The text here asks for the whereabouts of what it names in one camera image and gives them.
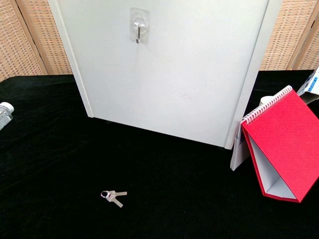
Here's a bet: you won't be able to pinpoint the white paper cup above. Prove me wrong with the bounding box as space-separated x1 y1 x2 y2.
260 95 275 106

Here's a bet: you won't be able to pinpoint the black velvet tablecloth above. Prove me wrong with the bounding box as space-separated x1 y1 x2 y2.
0 69 319 239

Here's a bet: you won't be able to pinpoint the blue and white carton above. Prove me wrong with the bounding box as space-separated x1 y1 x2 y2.
296 66 319 105

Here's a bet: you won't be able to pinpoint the woven rattan folding screen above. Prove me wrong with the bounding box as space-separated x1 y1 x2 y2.
258 0 319 72
0 0 75 82

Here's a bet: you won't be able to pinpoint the silver keys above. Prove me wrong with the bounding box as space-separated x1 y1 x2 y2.
100 190 128 208

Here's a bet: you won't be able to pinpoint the clear plastic water bottle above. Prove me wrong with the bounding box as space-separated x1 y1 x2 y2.
0 101 15 131

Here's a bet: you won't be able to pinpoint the white cabinet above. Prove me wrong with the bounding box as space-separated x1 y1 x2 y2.
47 0 281 150

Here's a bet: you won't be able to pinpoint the red spiral desk calendar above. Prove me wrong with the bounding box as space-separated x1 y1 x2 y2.
230 85 319 203

